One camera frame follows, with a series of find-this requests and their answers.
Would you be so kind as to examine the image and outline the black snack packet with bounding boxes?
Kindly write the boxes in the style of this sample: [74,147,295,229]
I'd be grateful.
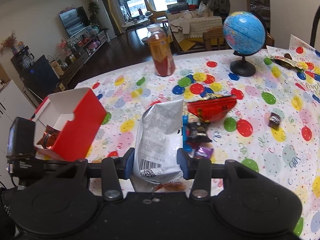
[187,121,212,143]

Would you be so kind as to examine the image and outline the white snack bag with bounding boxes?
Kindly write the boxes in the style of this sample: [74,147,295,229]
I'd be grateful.
[133,96,184,184]

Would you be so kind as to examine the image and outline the red yellow snack bag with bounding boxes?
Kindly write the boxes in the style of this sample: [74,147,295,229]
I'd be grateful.
[187,93,237,122]

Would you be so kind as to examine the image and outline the small dark candy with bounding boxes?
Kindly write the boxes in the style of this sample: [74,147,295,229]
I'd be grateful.
[268,112,281,130]

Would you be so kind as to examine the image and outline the clear orange snack packet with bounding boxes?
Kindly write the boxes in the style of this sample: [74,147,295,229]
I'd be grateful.
[153,182,186,192]

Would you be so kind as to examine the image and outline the blue cookie packet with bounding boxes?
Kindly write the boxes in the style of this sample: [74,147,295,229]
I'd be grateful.
[182,115,193,153]

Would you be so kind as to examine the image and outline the brown foil snack bag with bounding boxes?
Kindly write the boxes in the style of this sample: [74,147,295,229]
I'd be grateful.
[37,125,61,149]

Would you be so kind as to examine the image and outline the purple candy wrapper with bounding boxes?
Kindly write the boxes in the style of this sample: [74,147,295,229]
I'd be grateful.
[194,146,214,159]

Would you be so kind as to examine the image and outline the white cabinet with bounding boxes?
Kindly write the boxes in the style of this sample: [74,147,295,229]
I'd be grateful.
[0,80,35,188]

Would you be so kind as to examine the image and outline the red cardboard box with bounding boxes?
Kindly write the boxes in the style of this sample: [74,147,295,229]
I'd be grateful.
[31,87,106,161]

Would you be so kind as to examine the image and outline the balloon pattern tablecloth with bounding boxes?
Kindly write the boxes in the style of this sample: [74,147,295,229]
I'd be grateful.
[79,36,319,239]

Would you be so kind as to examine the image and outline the dark tv cabinet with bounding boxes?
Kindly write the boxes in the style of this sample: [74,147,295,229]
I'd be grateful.
[54,30,109,92]

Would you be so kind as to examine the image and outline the orange drink bottle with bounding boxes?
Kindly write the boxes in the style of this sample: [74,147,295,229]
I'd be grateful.
[147,24,175,77]

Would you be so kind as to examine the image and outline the wooden chair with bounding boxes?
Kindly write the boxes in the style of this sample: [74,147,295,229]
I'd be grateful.
[202,26,230,51]

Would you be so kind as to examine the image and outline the dark wrapper near lamp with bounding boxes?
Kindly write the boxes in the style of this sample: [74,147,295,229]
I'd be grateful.
[270,53,303,72]

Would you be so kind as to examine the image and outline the blue desk globe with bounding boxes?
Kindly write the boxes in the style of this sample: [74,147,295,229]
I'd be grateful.
[223,11,267,77]

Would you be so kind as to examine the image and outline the sofa with cream cover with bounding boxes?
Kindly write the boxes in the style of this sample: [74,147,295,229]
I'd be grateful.
[166,1,223,52]

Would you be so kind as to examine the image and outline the round coffee table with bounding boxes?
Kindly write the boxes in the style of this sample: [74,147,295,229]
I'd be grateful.
[121,17,150,44]

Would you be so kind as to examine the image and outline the wall television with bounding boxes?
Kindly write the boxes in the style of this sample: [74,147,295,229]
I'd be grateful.
[59,7,90,38]

